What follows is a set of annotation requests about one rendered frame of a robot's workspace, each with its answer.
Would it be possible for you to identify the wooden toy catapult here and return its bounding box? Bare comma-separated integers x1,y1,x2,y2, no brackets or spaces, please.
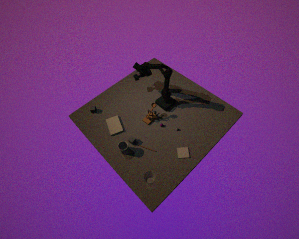
142,103,159,125

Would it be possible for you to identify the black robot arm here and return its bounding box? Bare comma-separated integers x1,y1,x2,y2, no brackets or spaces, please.
133,62,173,104

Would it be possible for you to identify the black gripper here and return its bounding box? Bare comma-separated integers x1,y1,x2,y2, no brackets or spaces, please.
134,69,152,80

